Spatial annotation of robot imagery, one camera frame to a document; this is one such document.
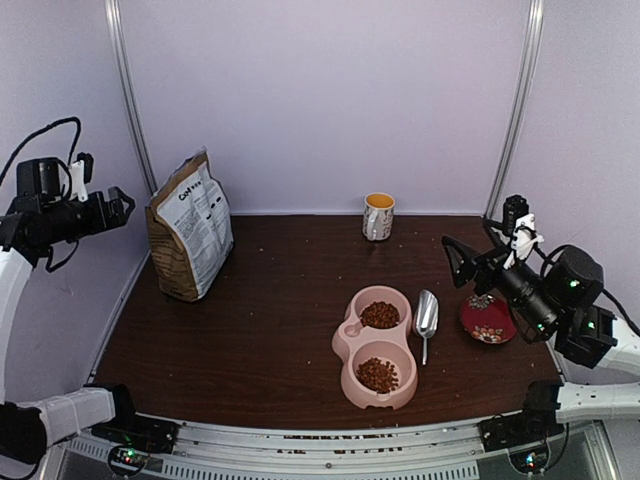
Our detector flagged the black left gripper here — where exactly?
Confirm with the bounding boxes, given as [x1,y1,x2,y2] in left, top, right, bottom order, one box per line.
[42,185,134,241]

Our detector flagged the silver metal scoop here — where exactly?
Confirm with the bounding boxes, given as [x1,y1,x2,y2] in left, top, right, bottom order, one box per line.
[412,289,439,366]

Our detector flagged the brown pet food bag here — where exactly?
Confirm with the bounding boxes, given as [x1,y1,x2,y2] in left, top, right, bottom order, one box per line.
[145,148,234,303]

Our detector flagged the pink double pet bowl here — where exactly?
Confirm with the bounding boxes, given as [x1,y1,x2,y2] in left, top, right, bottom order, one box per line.
[331,285,418,410]

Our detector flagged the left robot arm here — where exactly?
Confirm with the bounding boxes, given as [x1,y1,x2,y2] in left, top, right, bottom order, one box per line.
[1,153,144,467]

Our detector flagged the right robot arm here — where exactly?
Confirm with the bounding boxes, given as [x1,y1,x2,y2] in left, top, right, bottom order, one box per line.
[441,235,639,442]

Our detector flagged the brown kibble pet food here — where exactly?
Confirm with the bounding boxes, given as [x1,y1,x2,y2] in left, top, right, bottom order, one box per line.
[360,301,400,329]

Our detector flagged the red floral saucer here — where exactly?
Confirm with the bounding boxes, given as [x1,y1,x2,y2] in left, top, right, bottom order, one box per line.
[459,294,517,345]

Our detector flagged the floral ceramic mug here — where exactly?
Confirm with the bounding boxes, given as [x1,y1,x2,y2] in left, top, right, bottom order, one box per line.
[362,192,395,242]

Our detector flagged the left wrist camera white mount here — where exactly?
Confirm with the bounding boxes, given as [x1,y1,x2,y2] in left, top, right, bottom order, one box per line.
[66,152,94,202]

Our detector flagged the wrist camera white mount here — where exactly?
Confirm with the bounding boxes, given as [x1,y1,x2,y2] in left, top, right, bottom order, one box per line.
[66,152,94,202]
[502,194,544,270]

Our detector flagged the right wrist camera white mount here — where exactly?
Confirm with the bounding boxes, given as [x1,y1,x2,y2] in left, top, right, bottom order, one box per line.
[502,194,544,270]

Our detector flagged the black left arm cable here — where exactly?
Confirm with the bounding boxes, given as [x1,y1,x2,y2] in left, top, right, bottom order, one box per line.
[0,116,82,186]

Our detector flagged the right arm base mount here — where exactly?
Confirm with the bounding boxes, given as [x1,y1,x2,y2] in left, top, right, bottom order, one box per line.
[477,412,570,478]

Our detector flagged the front aluminium rail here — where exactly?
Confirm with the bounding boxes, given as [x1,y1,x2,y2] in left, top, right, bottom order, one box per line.
[35,419,622,479]

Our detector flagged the left aluminium frame post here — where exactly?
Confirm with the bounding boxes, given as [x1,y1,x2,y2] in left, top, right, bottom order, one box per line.
[104,0,158,195]

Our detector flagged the aluminium frame post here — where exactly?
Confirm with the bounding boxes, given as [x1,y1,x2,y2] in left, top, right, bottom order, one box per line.
[484,0,545,218]
[104,0,158,195]

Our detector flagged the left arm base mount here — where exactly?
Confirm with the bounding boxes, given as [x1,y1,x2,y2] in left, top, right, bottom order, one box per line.
[91,415,179,478]

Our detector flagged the right aluminium frame post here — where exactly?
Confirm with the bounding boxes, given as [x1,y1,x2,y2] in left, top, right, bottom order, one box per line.
[484,0,545,218]

